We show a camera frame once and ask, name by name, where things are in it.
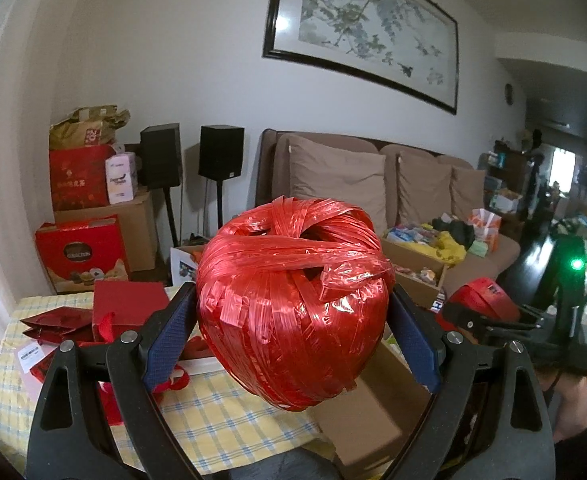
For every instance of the cardboard box of snacks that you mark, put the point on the cardboard box of snacks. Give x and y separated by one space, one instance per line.
413 256

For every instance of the black bag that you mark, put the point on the black bag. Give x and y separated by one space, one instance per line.
458 232

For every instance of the large brown cardboard box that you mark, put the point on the large brown cardboard box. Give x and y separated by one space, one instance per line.
138 230

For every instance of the white tissue pack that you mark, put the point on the white tissue pack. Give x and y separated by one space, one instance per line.
121 177

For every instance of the yellow checked tablecloth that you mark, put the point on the yellow checked tablecloth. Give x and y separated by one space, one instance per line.
223 420

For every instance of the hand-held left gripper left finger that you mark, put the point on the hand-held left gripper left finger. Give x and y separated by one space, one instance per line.
171 332

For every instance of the brown sofa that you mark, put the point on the brown sofa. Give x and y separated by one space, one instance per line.
498 252

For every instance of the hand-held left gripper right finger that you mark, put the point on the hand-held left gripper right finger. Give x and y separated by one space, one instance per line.
416 337

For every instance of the cardboard box with white flaps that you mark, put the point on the cardboard box with white flaps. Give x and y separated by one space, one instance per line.
183 265

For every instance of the golden paper bag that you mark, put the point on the golden paper bag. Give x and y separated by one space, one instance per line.
73 132

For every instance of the pile of snack packets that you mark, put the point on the pile of snack packets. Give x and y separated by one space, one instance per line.
411 235

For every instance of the white curtain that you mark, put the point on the white curtain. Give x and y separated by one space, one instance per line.
3 185

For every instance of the shiny red foil bag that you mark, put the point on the shiny red foil bag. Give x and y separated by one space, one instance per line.
58 325

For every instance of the red plastic twine ball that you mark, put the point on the red plastic twine ball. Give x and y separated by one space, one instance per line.
293 300

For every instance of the cluttered dark shelf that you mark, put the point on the cluttered dark shelf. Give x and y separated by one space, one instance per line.
508 170

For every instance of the framed ink painting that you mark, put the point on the framed ink painting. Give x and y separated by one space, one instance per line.
363 20

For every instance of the round wall clock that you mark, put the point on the round wall clock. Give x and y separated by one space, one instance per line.
509 94

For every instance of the red glossy printed bag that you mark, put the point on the red glossy printed bag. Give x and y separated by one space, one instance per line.
488 295

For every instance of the black speaker on stand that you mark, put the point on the black speaker on stand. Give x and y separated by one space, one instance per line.
161 155
221 150

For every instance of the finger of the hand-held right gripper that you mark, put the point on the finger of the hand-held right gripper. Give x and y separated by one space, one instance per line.
466 317
531 312

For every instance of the person's grey trousers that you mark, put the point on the person's grey trousers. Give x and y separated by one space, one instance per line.
273 467

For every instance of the dark red paper gift bag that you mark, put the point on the dark red paper gift bag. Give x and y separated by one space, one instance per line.
128 305

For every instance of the orange white paper bag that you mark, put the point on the orange white paper bag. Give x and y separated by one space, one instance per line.
486 225

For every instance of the black white patterned box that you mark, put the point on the black white patterned box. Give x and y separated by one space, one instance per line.
436 302

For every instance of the large beige cushion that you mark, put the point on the large beige cushion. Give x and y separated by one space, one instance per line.
333 175

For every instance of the red tea gift bag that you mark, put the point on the red tea gift bag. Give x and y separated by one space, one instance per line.
78 175

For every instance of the red cookie gift box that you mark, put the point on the red cookie gift box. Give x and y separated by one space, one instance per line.
78 255

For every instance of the person's right forearm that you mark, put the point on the person's right forearm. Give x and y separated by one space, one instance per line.
571 400

